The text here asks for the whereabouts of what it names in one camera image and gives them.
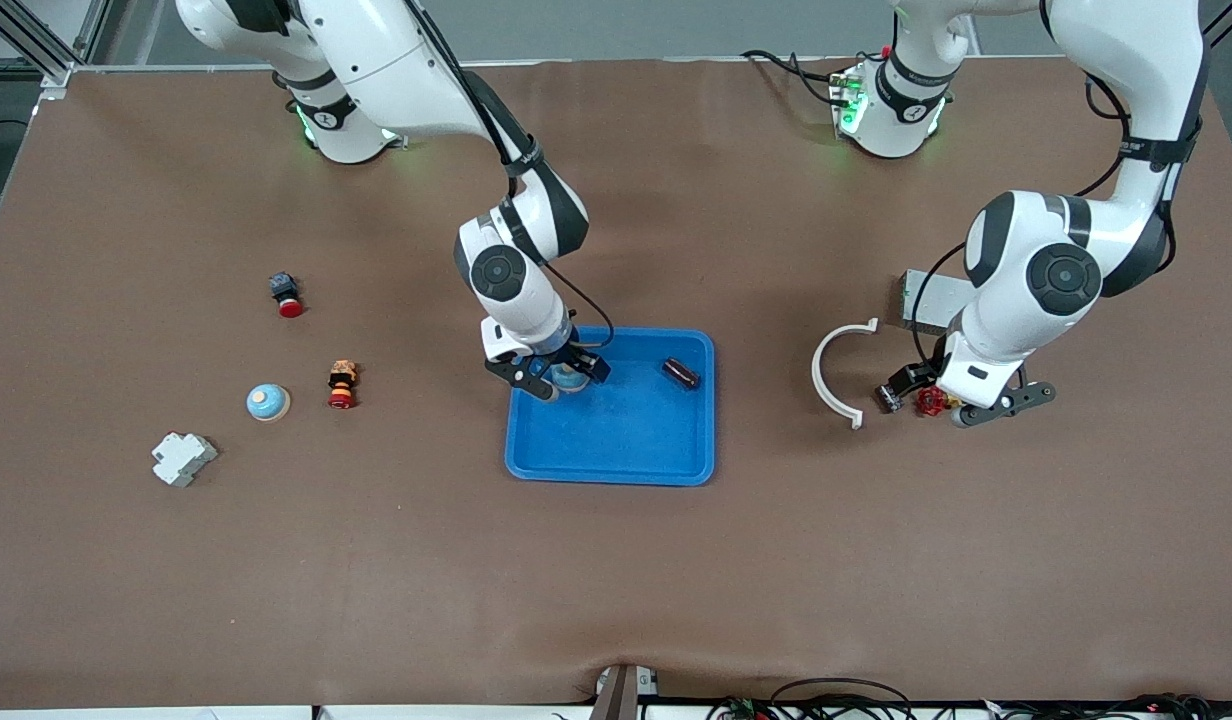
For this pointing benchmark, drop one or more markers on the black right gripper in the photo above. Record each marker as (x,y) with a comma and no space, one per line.
(583,359)

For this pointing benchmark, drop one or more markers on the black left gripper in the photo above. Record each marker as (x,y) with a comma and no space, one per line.
(914,377)

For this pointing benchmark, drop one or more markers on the blue bell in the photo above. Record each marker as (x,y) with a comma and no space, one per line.
(267,402)
(571,380)

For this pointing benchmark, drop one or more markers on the large dark electrolytic capacitor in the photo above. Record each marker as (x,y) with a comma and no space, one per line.
(681,374)

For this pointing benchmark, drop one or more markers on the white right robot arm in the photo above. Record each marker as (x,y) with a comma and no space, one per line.
(516,275)

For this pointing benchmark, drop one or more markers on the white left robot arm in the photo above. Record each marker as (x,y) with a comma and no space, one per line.
(1036,290)

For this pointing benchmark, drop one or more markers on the blue plastic tray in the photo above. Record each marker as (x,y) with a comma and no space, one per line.
(626,440)

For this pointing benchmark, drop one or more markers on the red valve with brass fitting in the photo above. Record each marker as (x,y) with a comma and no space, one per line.
(931,404)

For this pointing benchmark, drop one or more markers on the grey metal box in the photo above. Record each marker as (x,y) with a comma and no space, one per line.
(926,300)

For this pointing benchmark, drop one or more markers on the brown table cover mat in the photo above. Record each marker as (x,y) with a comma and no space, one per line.
(616,580)

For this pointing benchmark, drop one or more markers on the red yellow emergency stop button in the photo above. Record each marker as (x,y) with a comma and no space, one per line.
(342,385)

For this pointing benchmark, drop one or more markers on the red push button black body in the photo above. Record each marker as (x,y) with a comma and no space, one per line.
(289,300)

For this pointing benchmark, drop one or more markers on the white circuit breaker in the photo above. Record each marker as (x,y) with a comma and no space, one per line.
(181,458)

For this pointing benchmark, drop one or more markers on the white curved plastic bracket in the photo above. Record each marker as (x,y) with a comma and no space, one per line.
(817,375)

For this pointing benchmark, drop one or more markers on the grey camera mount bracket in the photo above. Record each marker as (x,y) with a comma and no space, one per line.
(621,695)

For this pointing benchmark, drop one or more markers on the aluminium frame corner post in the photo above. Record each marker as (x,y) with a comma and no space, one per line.
(56,75)
(1221,20)

